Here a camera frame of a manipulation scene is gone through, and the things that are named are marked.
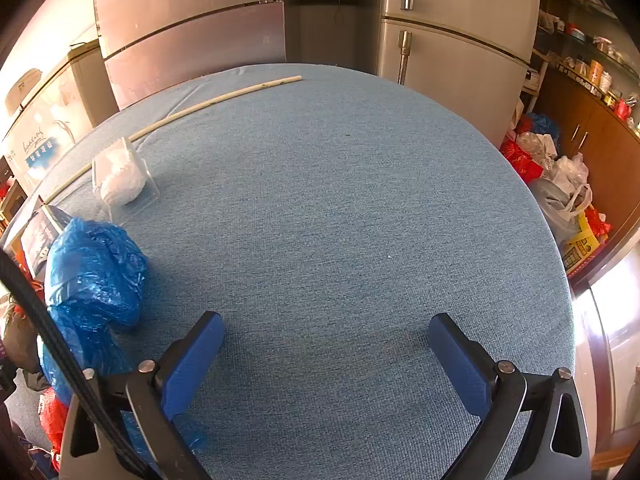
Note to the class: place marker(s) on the white chest freezer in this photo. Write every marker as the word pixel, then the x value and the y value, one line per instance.
pixel 55 110

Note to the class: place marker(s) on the yellow printed bag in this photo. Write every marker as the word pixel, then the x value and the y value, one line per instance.
pixel 580 250

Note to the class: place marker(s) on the grey three-door refrigerator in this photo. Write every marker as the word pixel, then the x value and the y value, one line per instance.
pixel 190 35

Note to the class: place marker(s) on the small white rice cooker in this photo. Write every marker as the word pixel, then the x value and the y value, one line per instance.
pixel 534 80

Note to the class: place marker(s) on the blue toothpaste box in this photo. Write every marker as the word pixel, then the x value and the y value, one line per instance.
pixel 42 240

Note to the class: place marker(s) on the silver two-door refrigerator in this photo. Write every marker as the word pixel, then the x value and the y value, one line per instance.
pixel 460 60

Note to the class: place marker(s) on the red plastic bag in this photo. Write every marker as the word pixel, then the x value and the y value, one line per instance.
pixel 520 160

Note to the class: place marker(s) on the blue tablecloth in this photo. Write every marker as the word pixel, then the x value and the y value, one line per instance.
pixel 325 210

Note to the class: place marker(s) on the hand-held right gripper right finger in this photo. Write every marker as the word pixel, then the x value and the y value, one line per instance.
pixel 460 360

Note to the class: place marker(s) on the clear bag with white tissue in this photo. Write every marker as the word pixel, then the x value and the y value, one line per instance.
pixel 120 180

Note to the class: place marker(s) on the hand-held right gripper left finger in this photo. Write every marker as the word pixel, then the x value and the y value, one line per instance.
pixel 192 360

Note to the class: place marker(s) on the small blue plastic bag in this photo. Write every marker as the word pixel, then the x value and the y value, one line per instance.
pixel 542 125

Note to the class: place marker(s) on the shelves of jars and tins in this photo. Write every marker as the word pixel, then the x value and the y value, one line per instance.
pixel 595 40

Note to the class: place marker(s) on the long white stick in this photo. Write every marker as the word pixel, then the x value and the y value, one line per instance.
pixel 287 80

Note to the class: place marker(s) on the pile of bags on floor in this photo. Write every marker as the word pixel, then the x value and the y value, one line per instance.
pixel 565 170

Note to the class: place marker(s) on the white rice cooker on freezer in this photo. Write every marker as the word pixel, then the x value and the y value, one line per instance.
pixel 22 90

